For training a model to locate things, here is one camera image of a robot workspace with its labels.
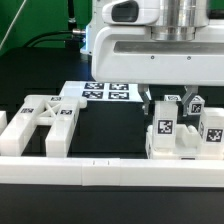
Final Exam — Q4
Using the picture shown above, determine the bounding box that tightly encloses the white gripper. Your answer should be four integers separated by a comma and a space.
91, 0, 224, 117

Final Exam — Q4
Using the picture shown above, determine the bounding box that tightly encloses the white chair seat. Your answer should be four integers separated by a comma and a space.
145, 124, 224, 160

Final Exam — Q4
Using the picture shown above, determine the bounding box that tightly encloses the white tagged cube left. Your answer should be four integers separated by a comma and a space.
164, 95, 181, 102

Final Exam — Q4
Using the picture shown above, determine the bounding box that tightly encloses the white tagged cube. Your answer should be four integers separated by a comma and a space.
188, 95, 205, 115
164, 95, 181, 102

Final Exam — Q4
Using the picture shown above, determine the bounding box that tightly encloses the white tagged cube right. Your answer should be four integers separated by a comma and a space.
188, 95, 205, 115

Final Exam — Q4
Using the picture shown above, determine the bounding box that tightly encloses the white U-shaped fence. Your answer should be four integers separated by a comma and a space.
0, 111, 224, 188

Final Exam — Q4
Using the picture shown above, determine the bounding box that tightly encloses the black vertical pole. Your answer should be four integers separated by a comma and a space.
67, 0, 76, 23

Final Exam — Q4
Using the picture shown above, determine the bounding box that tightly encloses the white marker base plate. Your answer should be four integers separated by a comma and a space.
60, 81, 142, 102

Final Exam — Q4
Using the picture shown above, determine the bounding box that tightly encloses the black cable with connector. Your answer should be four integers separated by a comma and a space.
23, 28, 87, 48

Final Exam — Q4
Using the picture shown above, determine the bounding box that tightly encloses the white chair back frame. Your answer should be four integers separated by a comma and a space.
0, 95, 87, 158

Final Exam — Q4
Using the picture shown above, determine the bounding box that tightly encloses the white diagonal cord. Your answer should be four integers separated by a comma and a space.
0, 0, 28, 51

